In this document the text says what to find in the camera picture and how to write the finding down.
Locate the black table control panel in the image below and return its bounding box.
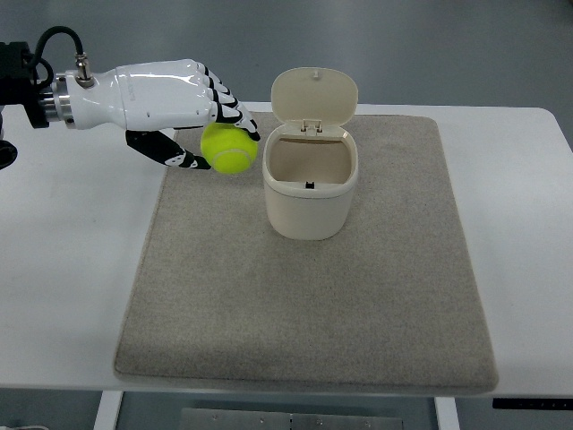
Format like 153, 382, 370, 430
492, 398, 573, 411

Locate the white right table leg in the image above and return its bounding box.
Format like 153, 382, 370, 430
434, 397, 460, 430

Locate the beige fabric mat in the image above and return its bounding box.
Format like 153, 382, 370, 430
114, 116, 498, 394

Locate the white table frame leg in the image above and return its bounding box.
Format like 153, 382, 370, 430
93, 391, 124, 430

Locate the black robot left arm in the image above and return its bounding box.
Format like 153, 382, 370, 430
1, 26, 95, 129

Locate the grey metal base plate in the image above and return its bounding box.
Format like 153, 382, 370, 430
179, 408, 404, 430

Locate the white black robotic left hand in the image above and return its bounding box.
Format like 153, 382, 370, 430
38, 59, 260, 169

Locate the cream plastic bin with lid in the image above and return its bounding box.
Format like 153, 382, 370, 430
262, 67, 359, 240

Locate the yellow-green tennis ball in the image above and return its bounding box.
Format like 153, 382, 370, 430
201, 123, 258, 175

